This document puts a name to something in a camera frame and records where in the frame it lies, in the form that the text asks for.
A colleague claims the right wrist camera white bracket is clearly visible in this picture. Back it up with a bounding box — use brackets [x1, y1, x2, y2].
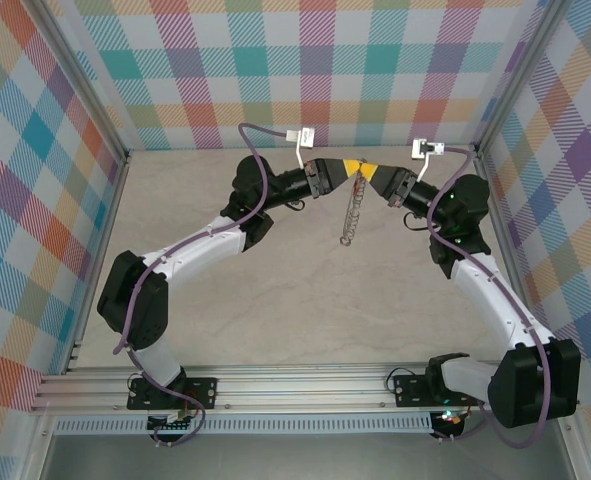
[411, 138, 447, 182]

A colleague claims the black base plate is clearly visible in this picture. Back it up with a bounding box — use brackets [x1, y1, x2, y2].
[127, 377, 220, 411]
[392, 372, 481, 409]

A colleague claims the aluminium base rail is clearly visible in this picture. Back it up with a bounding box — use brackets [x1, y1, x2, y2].
[30, 363, 581, 414]

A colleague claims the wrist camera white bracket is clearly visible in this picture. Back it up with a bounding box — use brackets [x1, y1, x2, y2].
[411, 138, 447, 182]
[285, 127, 317, 170]

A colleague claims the aluminium side rail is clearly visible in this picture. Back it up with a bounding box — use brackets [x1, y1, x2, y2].
[62, 152, 132, 376]
[472, 144, 549, 369]

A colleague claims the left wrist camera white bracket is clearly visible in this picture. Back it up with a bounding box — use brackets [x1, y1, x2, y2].
[285, 127, 317, 170]

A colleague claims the aluminium frame post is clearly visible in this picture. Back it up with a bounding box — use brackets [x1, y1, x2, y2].
[472, 0, 576, 161]
[27, 0, 131, 169]

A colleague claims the large keyring with small rings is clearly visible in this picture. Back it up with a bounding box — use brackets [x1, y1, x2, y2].
[338, 167, 369, 247]

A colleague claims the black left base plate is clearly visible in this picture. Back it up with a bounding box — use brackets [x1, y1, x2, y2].
[127, 377, 220, 411]

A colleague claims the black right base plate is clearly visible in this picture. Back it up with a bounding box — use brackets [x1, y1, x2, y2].
[392, 372, 481, 409]

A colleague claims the grey metal lower panel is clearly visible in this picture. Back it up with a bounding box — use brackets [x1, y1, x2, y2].
[24, 432, 591, 480]

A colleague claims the white slotted cable duct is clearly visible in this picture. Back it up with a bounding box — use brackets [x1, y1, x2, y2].
[54, 413, 435, 435]

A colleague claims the small controller circuit board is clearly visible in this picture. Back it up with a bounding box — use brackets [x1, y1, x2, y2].
[432, 408, 469, 437]
[147, 409, 199, 434]

